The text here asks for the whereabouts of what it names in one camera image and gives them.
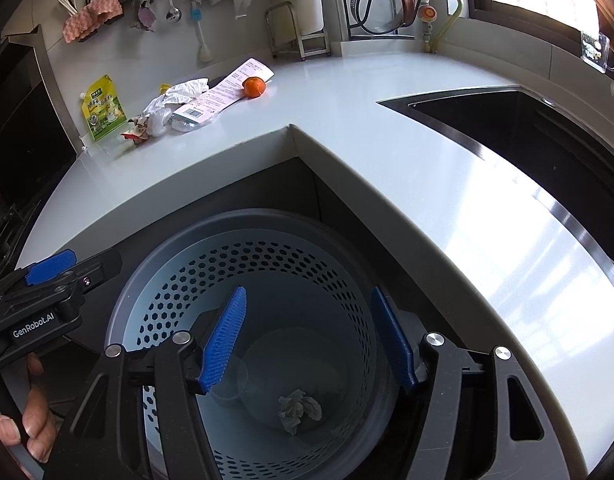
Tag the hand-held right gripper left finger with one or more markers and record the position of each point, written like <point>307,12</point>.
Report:
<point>222,340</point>

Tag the long white paper receipt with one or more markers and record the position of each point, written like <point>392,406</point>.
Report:
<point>232,87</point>

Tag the orange tangerine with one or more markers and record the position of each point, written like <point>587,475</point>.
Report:
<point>253,87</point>

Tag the yellow seasoning pouch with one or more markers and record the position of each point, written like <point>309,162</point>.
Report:
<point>103,107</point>

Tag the brown rimmed pot lid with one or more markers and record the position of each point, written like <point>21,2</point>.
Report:
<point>408,2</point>

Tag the metal cutting board rack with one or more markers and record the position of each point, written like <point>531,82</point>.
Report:
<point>314,45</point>

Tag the red and white wrapper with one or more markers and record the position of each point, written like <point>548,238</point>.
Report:
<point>134,132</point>

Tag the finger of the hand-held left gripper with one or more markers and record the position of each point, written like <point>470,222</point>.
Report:
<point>99,267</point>
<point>49,265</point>

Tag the clear plastic wall tag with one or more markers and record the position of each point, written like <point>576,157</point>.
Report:
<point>594,50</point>

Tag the crumpled grey tissue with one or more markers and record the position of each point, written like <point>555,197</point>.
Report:
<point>299,410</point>

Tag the black steel stove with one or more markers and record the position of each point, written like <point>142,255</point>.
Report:
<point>22,125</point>

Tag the clear barcode package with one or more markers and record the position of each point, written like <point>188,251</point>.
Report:
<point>189,117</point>

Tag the purple grey rag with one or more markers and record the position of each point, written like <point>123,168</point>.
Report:
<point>143,12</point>

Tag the grey perforated trash bin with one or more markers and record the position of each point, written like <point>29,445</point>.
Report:
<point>287,270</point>

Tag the blue bottle brush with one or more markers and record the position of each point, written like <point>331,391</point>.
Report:
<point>199,35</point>

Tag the person's left hand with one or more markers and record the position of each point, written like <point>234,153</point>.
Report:
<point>37,410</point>

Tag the crumpled white tissue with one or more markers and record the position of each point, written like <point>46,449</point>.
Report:
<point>184,91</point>

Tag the pink wavy sponge cloth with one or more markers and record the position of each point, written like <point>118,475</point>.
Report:
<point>94,15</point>

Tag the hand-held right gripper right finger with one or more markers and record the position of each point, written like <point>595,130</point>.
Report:
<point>394,340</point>

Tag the black kitchen sink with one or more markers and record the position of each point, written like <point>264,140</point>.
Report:
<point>537,135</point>

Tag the gas valve with orange dial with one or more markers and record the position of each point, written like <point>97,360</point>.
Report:
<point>428,12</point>

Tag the glass pot lid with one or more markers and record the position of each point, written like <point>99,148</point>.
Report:
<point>382,7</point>

